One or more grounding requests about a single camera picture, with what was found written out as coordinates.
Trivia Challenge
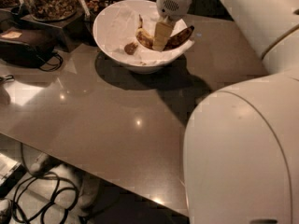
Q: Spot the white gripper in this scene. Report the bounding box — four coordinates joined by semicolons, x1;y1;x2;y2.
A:
152;0;192;51

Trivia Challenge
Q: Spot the brown overripe banana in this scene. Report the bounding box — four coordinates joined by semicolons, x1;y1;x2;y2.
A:
135;17;194;51

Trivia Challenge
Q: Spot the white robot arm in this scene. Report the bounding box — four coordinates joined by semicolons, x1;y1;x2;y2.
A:
183;0;299;224

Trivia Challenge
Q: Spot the white bowl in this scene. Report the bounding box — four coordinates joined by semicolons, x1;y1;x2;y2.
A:
93;0;191;76

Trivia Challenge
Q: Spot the small brown fruit piece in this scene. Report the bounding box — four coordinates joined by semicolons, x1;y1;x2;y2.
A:
124;42;138;55

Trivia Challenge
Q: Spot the white paper liner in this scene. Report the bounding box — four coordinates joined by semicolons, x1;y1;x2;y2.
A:
102;0;195;67

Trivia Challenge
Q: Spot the dark metal stand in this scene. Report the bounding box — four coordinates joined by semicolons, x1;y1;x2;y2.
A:
21;9;88;52

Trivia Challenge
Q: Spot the glass jar of nuts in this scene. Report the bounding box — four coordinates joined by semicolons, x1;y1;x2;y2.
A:
23;0;77;22

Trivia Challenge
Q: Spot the black device with label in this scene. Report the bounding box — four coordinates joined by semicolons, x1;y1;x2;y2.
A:
0;27;56;68

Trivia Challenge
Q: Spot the box on floor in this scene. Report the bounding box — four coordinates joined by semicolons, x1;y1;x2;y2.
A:
0;153;25;198

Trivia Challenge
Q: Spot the black cable on table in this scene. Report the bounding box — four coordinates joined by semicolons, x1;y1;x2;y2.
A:
36;51;64;73

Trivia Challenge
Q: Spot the black floor cable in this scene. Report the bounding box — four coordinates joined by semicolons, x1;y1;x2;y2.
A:
10;143;81;224

